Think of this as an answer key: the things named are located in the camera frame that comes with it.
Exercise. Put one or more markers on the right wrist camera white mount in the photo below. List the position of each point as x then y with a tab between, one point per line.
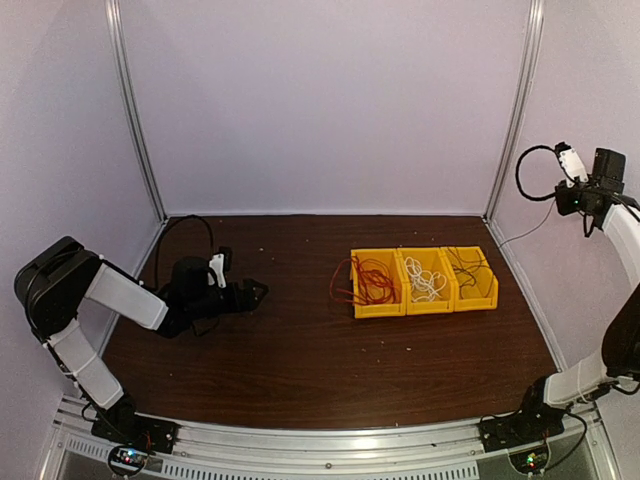
570	164

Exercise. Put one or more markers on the right yellow bin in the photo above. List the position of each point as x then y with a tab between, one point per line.
475	285

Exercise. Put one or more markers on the right circuit board with leds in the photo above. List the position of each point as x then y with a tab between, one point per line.
530	461

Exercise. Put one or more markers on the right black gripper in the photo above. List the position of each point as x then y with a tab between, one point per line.
564	206

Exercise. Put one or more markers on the left circuit board with leds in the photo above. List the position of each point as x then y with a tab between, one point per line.
126	461

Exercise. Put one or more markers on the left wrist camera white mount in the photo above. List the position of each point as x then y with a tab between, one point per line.
218	266

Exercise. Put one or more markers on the circuit board with leds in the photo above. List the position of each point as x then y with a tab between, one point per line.
126	461
530	461

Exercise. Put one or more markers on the left yellow bin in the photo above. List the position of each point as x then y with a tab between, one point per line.
377	284

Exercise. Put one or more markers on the aluminium frame post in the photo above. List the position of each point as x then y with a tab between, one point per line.
528	65
132	115

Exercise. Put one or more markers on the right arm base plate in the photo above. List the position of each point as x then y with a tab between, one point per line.
520	429

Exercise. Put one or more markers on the front aluminium rail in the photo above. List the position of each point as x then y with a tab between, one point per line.
451	450

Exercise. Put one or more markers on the yellow bin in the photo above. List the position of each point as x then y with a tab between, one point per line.
377	284
475	285
427	280

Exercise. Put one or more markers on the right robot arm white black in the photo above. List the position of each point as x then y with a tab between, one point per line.
614	365

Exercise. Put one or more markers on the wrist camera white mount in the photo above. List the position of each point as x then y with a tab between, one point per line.
218	266
570	164

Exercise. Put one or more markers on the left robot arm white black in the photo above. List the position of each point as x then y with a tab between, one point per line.
55	287

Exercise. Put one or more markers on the middle yellow bin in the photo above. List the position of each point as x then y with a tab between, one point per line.
427	280

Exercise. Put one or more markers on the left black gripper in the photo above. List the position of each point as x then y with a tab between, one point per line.
248	303

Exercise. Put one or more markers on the right aluminium frame post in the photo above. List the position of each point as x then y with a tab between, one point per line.
528	65

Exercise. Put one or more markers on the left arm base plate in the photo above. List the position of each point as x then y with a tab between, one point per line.
142	432

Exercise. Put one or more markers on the left aluminium frame post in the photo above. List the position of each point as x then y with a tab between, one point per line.
132	115

